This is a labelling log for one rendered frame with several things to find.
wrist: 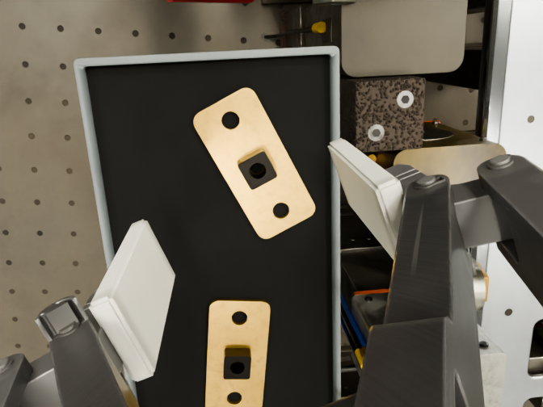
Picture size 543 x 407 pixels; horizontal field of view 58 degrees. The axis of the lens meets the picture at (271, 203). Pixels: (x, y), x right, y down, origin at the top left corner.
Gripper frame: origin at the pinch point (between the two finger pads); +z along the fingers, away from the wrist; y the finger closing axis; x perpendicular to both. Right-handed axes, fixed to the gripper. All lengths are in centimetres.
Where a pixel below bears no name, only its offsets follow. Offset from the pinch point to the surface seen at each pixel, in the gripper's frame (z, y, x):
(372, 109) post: 16.0, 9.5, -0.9
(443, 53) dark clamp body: 18.0, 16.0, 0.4
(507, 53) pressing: 26.0, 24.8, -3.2
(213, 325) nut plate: 9.7, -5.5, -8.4
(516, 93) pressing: 26.0, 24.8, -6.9
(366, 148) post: 16.0, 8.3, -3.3
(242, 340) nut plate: 9.7, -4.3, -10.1
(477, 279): 15.7, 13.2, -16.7
